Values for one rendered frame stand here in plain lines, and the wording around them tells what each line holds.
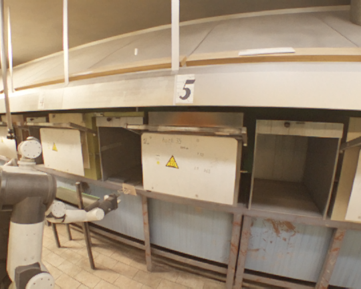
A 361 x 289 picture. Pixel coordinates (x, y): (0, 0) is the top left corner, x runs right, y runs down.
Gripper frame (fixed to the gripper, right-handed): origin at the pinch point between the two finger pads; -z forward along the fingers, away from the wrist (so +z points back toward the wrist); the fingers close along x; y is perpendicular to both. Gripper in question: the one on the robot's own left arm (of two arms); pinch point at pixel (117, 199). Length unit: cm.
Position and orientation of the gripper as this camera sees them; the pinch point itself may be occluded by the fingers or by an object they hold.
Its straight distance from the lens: 142.1
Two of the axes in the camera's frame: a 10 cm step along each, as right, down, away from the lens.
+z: -3.6, 1.9, -9.1
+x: 0.0, -9.8, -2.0
